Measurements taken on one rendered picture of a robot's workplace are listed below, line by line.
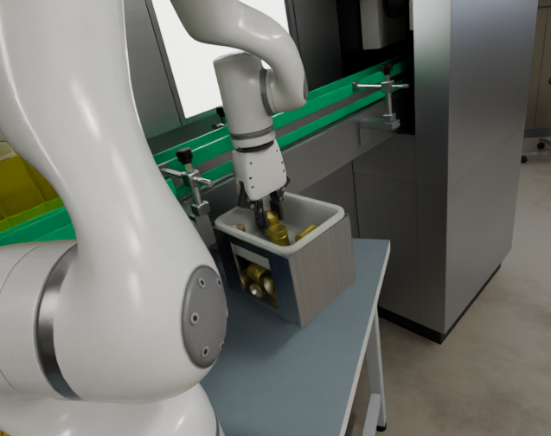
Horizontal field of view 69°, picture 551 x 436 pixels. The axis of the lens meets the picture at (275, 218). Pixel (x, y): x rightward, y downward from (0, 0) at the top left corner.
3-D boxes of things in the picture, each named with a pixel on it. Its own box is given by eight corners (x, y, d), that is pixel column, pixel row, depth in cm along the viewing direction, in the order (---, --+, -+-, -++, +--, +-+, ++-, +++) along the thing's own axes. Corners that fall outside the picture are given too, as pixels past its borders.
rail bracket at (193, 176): (178, 198, 84) (159, 140, 78) (227, 216, 72) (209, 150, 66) (166, 204, 82) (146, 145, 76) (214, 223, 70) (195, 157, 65)
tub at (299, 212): (276, 221, 95) (269, 187, 91) (354, 246, 80) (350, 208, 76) (219, 257, 86) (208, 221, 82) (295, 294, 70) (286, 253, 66)
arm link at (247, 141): (255, 118, 80) (258, 133, 82) (220, 132, 76) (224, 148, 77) (284, 121, 75) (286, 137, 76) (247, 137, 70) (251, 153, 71)
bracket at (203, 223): (193, 228, 86) (183, 200, 83) (219, 240, 79) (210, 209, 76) (178, 236, 84) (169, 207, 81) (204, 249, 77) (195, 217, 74)
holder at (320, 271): (267, 244, 103) (254, 189, 95) (356, 279, 84) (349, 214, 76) (214, 278, 93) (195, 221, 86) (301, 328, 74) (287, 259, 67)
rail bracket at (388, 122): (363, 140, 124) (357, 64, 114) (414, 145, 113) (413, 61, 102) (355, 145, 122) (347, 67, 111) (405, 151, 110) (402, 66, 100)
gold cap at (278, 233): (293, 245, 81) (290, 226, 79) (281, 253, 79) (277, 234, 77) (282, 240, 84) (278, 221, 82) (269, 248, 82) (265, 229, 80)
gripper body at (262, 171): (260, 128, 81) (271, 179, 86) (220, 145, 76) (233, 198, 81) (285, 131, 76) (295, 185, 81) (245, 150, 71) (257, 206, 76)
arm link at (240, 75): (281, 118, 77) (236, 123, 80) (269, 44, 71) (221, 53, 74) (272, 131, 70) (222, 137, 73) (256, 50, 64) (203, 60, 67)
